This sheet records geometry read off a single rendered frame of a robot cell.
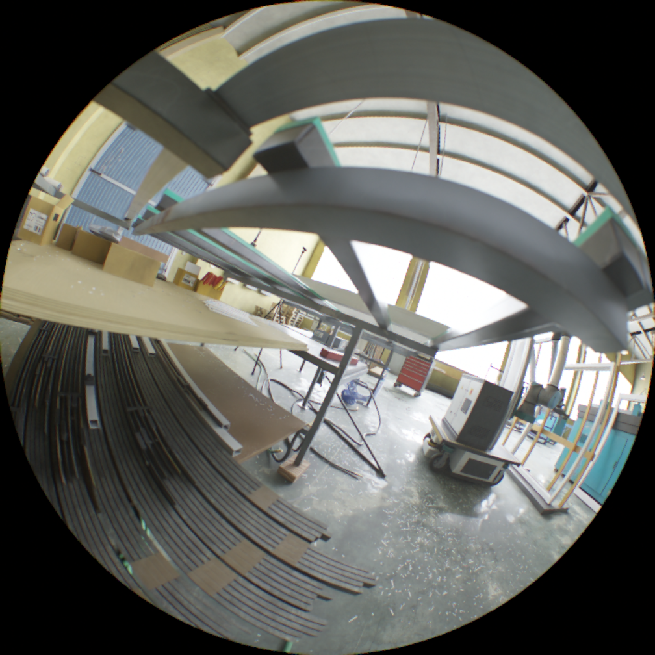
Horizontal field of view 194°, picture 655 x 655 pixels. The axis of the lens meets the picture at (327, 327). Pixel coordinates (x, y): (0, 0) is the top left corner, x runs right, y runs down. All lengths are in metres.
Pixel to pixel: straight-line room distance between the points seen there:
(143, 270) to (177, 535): 0.70
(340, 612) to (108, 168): 7.13
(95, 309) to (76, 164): 6.66
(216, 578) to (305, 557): 0.17
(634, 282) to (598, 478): 3.88
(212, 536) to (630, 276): 0.55
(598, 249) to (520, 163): 8.74
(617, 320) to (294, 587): 0.48
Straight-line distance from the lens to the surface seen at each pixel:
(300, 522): 0.50
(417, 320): 0.80
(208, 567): 0.42
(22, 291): 0.38
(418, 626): 0.96
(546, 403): 1.90
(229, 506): 0.48
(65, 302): 0.36
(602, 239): 0.16
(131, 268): 0.74
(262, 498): 0.51
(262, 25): 9.33
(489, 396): 1.69
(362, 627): 0.85
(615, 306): 0.15
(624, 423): 3.95
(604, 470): 3.98
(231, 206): 0.15
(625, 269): 0.15
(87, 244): 0.89
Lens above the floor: 0.74
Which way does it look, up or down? level
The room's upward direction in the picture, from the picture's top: 23 degrees clockwise
